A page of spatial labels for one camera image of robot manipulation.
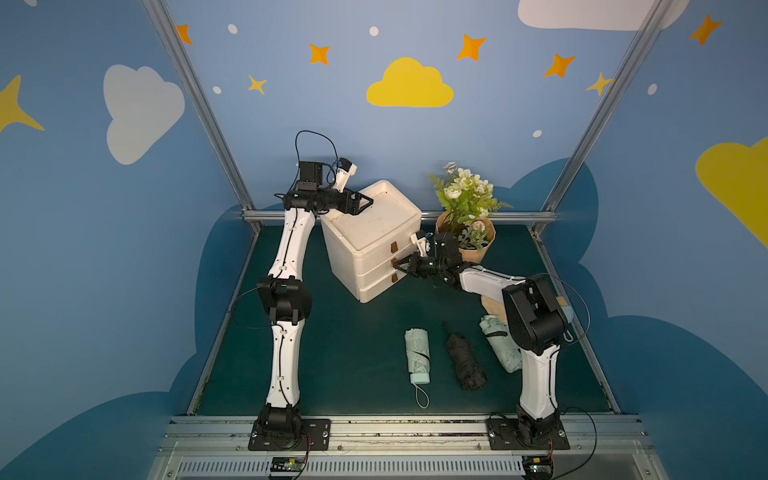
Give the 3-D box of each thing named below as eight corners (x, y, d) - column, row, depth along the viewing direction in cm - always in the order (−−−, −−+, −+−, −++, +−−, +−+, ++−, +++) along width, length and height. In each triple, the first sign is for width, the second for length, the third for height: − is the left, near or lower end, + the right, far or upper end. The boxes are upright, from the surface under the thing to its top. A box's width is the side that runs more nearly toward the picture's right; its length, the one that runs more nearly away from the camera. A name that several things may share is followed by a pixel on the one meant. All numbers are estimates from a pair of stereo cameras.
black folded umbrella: (462, 393, 82) (466, 387, 78) (445, 343, 92) (448, 335, 87) (482, 389, 83) (488, 382, 78) (464, 340, 92) (468, 331, 88)
